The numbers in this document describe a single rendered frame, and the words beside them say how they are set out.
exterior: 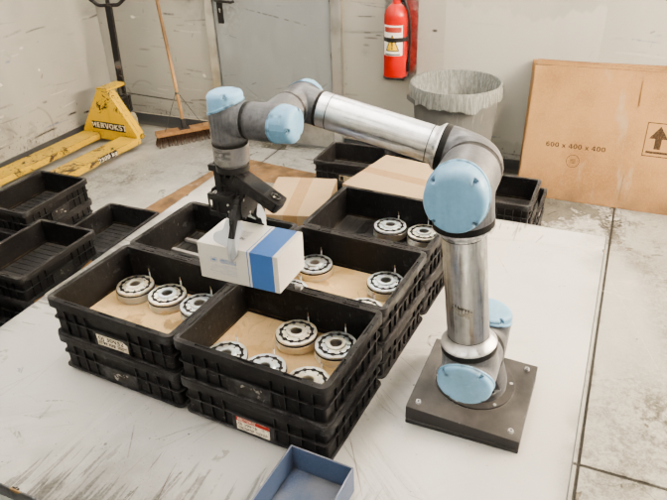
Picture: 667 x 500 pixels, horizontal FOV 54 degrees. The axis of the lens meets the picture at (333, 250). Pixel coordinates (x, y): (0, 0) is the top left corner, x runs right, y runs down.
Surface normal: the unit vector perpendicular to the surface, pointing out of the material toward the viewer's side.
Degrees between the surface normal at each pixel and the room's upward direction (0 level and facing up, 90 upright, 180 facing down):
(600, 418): 0
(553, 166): 73
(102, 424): 0
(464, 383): 99
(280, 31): 90
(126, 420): 0
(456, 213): 84
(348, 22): 90
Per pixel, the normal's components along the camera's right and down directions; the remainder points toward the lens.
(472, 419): 0.01, -0.83
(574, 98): -0.39, 0.33
